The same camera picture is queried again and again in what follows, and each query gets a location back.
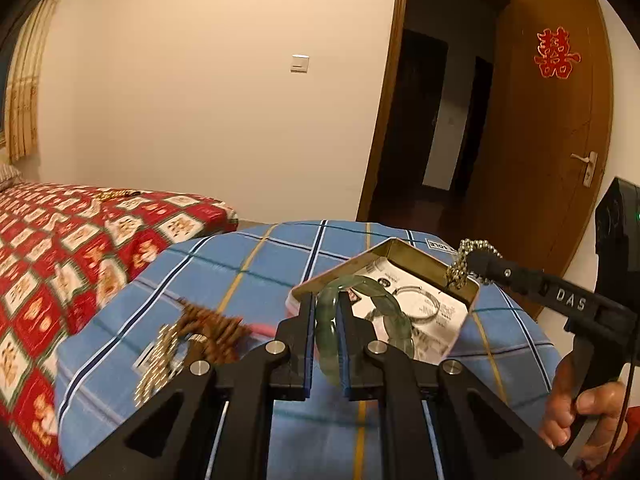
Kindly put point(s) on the printed paper sheet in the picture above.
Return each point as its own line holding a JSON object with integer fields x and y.
{"x": 440, "y": 322}

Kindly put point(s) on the yellow curtain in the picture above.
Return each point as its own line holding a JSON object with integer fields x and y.
{"x": 25, "y": 100}

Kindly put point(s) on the white light switch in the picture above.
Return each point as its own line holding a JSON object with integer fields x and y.
{"x": 301, "y": 62}

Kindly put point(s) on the person's right hand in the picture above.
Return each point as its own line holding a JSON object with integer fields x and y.
{"x": 560, "y": 410}

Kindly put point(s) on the striped pillow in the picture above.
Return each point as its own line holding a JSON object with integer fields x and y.
{"x": 6, "y": 175}

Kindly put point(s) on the pink bangle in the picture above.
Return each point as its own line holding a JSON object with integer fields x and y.
{"x": 260, "y": 331}

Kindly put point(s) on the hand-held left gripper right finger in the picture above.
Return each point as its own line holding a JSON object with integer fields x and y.
{"x": 341, "y": 340}

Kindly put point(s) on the metal tin box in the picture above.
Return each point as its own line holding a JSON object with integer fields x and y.
{"x": 400, "y": 252}

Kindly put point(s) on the blue plaid blanket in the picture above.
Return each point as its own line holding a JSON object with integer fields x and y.
{"x": 225, "y": 270}

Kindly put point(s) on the green jade bangle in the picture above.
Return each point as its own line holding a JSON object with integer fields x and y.
{"x": 385, "y": 310}

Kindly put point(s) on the red printed blanket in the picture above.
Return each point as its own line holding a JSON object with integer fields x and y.
{"x": 50, "y": 260}

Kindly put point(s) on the red paper door decoration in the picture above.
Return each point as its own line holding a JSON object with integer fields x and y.
{"x": 556, "y": 55}

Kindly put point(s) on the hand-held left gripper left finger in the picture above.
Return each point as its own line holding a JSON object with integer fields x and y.
{"x": 312, "y": 345}

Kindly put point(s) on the wooden door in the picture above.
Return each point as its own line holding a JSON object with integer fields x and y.
{"x": 540, "y": 160}

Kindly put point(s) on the dark gold bead strand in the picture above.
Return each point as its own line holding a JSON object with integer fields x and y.
{"x": 115, "y": 194}

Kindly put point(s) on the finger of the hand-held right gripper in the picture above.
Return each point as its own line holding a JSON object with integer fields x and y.
{"x": 515, "y": 277}

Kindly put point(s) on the wooden door frame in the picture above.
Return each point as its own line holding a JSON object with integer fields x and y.
{"x": 385, "y": 110}

